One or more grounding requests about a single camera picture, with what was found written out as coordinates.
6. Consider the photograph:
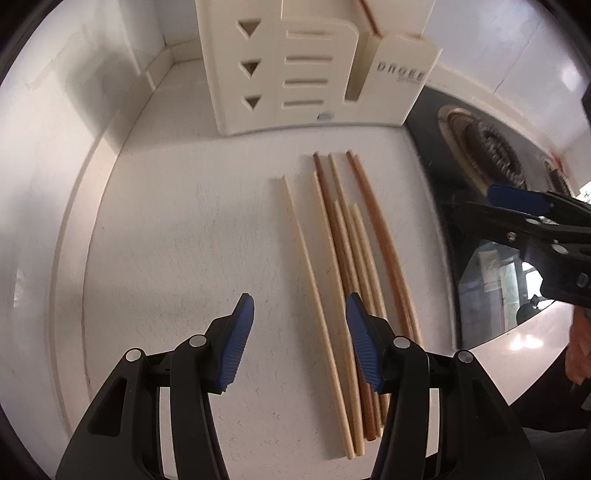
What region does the person's right hand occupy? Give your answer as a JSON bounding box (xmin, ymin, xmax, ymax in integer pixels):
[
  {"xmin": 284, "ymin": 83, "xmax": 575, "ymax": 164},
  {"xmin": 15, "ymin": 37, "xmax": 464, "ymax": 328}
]
[{"xmin": 566, "ymin": 307, "xmax": 591, "ymax": 386}]

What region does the black glass gas stove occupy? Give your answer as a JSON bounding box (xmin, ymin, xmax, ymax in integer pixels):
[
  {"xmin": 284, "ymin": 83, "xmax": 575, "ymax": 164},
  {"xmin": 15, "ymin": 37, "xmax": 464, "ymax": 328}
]
[{"xmin": 405, "ymin": 85, "xmax": 591, "ymax": 352}]

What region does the dark clothing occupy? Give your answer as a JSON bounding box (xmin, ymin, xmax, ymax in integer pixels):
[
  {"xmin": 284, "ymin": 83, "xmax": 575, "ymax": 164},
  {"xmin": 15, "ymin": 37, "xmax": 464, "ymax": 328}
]
[{"xmin": 508, "ymin": 406, "xmax": 591, "ymax": 480}]

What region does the cream plastic utensil holder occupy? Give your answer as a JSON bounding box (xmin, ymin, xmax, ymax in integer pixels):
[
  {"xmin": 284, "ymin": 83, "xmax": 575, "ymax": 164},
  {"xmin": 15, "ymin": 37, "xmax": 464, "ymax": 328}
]
[{"xmin": 194, "ymin": 0, "xmax": 441, "ymax": 137}]

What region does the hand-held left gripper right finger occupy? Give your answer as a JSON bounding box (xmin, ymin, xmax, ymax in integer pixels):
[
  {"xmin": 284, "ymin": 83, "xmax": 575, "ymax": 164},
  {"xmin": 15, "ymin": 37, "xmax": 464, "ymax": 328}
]
[{"xmin": 345, "ymin": 292, "xmax": 546, "ymax": 480}]

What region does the round gas burner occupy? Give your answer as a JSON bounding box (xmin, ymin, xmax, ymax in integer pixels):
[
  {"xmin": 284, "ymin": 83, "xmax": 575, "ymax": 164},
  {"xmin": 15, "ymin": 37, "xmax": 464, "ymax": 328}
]
[
  {"xmin": 541, "ymin": 157, "xmax": 575, "ymax": 195},
  {"xmin": 436, "ymin": 105, "xmax": 528, "ymax": 191}
]

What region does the light bamboo chopstick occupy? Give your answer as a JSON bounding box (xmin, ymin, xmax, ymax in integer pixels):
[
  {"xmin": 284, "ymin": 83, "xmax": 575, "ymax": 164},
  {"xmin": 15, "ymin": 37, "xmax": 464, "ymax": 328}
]
[
  {"xmin": 312, "ymin": 172, "xmax": 366, "ymax": 457},
  {"xmin": 280, "ymin": 176, "xmax": 358, "ymax": 460},
  {"xmin": 333, "ymin": 199, "xmax": 385, "ymax": 416},
  {"xmin": 351, "ymin": 202, "xmax": 393, "ymax": 324}
]

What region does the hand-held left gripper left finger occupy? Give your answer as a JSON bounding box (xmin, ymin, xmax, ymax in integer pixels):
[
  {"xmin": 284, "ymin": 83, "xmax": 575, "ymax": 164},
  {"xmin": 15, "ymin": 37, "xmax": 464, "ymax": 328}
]
[{"xmin": 55, "ymin": 293, "xmax": 256, "ymax": 480}]

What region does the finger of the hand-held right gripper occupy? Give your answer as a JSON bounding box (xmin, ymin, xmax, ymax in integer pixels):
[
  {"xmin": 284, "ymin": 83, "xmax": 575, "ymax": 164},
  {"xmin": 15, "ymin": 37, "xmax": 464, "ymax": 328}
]
[
  {"xmin": 454, "ymin": 194, "xmax": 572, "ymax": 259},
  {"xmin": 487, "ymin": 184, "xmax": 591, "ymax": 219}
]

